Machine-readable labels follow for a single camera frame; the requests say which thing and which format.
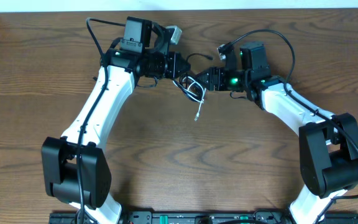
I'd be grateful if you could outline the white usb cable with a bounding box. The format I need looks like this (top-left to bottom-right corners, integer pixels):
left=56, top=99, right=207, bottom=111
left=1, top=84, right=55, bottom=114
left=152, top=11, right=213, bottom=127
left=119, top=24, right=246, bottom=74
left=172, top=76, right=207, bottom=122

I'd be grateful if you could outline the black usb cable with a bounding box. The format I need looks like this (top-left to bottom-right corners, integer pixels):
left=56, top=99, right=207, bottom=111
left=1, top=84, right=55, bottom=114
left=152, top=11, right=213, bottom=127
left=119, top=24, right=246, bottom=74
left=172, top=52, right=214, bottom=103

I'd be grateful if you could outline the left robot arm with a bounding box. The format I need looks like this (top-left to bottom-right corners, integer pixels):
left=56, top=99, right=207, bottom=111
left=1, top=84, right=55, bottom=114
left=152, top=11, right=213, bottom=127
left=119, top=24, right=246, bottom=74
left=41, top=22, right=190, bottom=223

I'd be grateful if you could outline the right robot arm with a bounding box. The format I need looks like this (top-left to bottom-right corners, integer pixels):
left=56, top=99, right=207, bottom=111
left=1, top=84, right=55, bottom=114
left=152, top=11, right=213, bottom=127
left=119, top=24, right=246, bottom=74
left=196, top=42, right=358, bottom=223

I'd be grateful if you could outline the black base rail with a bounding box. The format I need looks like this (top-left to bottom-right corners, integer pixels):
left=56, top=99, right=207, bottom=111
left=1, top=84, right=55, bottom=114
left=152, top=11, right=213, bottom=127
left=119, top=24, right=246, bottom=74
left=48, top=209, right=358, bottom=224

